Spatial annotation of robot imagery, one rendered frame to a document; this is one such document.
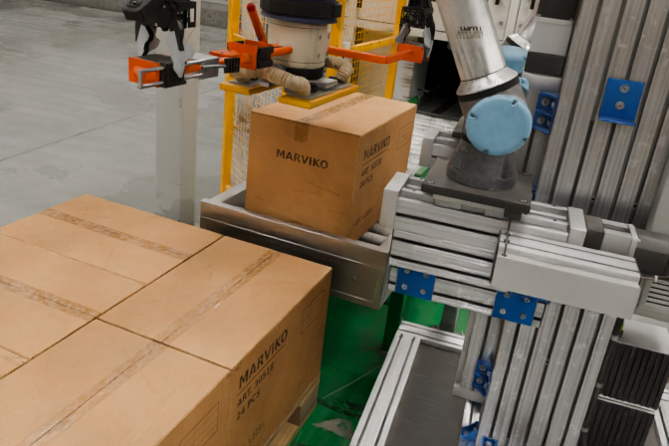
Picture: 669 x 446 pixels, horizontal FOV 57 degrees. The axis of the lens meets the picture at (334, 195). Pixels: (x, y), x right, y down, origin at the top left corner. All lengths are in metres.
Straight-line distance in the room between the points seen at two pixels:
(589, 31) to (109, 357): 1.29
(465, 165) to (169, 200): 2.16
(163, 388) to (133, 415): 0.10
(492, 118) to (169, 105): 2.17
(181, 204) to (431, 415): 1.78
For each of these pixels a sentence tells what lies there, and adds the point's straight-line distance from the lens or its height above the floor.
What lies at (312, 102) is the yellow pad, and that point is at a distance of 1.67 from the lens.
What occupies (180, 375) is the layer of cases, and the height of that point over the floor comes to 0.54.
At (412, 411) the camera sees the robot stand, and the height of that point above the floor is 0.21.
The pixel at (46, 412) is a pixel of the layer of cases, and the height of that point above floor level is 0.54.
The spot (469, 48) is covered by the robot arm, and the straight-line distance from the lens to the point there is 1.16.
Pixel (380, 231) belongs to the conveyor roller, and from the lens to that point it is 2.29.
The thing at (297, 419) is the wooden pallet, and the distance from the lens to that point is 2.14.
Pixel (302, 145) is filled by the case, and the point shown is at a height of 0.87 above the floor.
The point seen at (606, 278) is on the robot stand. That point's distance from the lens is 1.29.
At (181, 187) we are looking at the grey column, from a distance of 3.20.
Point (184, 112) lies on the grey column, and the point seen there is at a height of 0.68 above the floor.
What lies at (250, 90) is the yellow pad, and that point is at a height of 1.09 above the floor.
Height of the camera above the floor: 1.46
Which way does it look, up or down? 21 degrees down
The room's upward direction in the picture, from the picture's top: 7 degrees clockwise
